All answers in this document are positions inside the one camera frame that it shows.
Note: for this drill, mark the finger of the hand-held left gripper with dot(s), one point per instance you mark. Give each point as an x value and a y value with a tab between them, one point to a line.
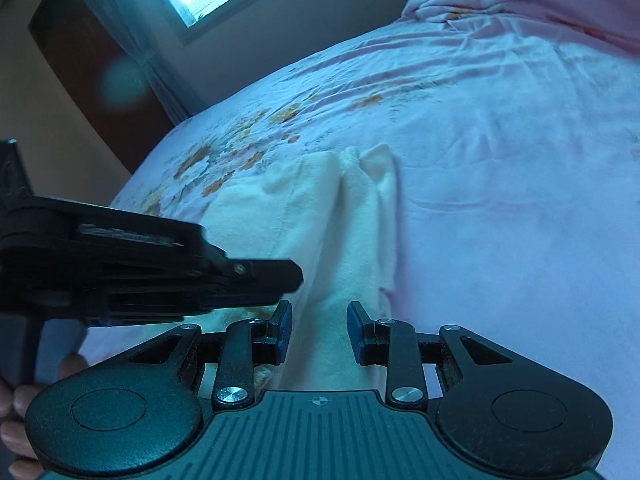
265	276

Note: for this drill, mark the pink floral bed sheet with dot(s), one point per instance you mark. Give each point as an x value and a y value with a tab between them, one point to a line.
500	185

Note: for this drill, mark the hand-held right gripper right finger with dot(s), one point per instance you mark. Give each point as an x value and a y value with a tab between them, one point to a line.
356	332

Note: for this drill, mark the grey curtain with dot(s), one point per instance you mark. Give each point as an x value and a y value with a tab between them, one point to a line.
130	25

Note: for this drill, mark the brown wooden door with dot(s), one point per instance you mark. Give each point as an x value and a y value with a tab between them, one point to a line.
90	80

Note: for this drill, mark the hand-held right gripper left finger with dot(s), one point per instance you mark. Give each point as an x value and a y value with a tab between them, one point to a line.
282	332

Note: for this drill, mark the white small cloth garment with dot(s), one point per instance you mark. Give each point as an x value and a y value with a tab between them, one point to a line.
345	230

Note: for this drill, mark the person's left hand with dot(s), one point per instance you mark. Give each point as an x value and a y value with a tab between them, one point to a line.
12	435

